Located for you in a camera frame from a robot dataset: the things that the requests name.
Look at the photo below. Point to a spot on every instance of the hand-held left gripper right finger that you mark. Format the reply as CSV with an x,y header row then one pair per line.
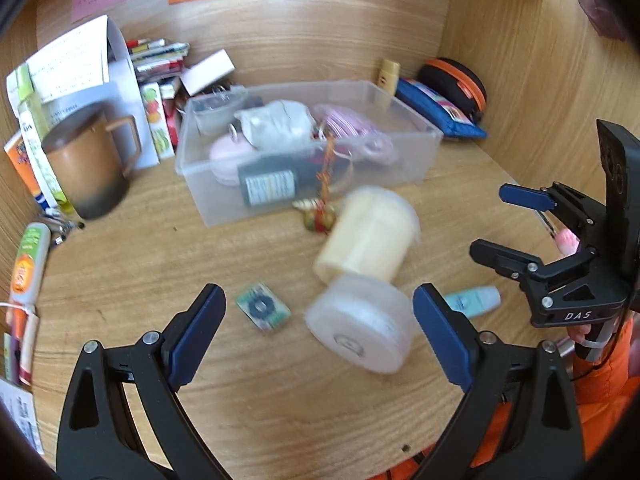
x,y
442,335

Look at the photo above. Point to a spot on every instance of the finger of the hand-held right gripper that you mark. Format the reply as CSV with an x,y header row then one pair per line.
x,y
500,257
525,196

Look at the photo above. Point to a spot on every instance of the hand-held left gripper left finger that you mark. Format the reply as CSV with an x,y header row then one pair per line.
x,y
197,330

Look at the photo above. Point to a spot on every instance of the mint green tube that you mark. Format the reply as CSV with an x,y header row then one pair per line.
x,y
472,301

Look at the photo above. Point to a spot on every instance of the pink fluffy charm pen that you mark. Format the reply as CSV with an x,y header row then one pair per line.
x,y
568,241

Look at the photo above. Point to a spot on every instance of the small card packet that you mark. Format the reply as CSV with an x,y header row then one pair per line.
x,y
262,307

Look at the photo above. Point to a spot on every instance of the cream plastic jar clear lid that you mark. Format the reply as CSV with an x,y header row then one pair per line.
x,y
365,240

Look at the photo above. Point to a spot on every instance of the clear plastic bin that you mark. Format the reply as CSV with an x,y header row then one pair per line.
x,y
210,205

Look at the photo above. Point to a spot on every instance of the black bottle white label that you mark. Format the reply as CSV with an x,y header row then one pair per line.
x,y
270,185

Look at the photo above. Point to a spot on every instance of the gold bell red ribbon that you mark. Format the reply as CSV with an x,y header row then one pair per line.
x,y
320,220

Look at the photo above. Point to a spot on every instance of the pink round case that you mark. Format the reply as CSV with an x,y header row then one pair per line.
x,y
225,157

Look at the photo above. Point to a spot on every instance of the pink striped pouch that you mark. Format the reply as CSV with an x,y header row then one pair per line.
x,y
345,120

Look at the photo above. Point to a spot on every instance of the white cloth pouch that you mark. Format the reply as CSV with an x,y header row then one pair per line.
x,y
275,122

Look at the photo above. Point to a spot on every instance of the person's right forearm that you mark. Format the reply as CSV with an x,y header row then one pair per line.
x,y
610,385

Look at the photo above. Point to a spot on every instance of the wooden desktop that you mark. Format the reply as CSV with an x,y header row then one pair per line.
x,y
250,410

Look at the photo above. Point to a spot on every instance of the person's right hand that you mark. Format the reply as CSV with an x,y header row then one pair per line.
x,y
581,334

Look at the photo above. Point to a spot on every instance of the person's orange jacket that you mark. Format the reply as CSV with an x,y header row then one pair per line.
x,y
490,440

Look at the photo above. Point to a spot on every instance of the blue zip pouch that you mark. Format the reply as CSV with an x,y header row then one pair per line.
x,y
430,105

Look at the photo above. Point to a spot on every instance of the black orange zip case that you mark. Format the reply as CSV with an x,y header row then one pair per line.
x,y
450,80

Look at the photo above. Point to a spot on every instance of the black binder clip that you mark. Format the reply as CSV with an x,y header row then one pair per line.
x,y
62,227

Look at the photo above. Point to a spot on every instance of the orange green tube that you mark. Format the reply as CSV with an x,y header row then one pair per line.
x,y
31,265

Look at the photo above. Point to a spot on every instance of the brown mug with lid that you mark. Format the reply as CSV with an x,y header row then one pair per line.
x,y
85,175

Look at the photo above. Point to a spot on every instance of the dark purple object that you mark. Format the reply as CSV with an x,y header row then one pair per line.
x,y
600,5

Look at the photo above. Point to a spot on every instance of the white printed leaflet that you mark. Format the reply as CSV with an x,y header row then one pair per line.
x,y
17,410

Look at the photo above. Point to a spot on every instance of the small red box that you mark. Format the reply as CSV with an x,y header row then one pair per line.
x,y
172,122

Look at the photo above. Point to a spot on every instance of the fruit print carton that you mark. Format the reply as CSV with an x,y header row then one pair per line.
x,y
156,120

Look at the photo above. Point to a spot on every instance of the orange white carton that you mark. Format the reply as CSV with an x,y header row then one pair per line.
x,y
20,165

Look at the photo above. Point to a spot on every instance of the white paper box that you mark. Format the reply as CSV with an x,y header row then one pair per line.
x,y
127,90

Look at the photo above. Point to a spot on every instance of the small white box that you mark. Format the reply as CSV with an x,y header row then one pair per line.
x,y
207,72

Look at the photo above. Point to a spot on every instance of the green white carton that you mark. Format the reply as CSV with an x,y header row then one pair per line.
x,y
35,130

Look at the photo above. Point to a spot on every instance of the stack of booklets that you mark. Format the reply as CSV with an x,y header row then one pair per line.
x,y
157,57

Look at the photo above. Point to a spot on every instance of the white printed paper sheet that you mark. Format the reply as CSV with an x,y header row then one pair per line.
x,y
70,60

